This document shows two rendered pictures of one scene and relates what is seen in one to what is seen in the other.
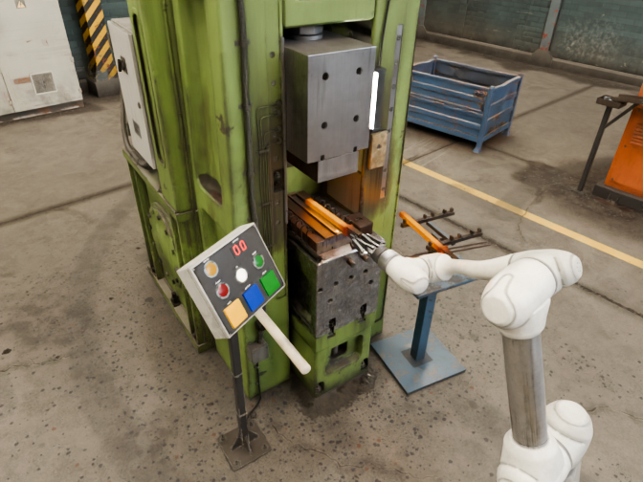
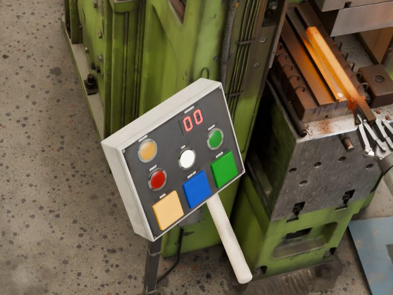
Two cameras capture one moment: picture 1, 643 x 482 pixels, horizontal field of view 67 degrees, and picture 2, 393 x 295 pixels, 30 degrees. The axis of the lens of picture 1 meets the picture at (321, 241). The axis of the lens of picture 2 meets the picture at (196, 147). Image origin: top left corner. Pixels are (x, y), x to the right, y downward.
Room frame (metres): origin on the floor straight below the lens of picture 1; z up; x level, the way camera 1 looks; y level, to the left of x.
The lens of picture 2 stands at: (0.26, 0.10, 2.56)
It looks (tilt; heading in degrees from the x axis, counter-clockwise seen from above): 52 degrees down; 8
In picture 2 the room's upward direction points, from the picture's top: 10 degrees clockwise
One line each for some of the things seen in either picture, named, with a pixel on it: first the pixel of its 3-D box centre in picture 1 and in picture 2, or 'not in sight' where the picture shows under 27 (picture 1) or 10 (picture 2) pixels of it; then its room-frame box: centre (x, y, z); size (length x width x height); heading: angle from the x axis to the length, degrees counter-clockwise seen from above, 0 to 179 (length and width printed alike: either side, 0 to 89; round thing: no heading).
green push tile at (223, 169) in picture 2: (269, 282); (223, 168); (1.42, 0.19, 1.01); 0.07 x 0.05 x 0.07; 150
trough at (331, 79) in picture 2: (314, 211); (314, 49); (1.98, 0.04, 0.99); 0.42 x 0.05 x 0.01; 35
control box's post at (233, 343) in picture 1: (236, 369); (154, 245); (1.41, 0.35, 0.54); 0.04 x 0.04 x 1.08; 35
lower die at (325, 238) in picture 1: (309, 219); (304, 58); (1.96, 0.06, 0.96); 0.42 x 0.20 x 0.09; 35
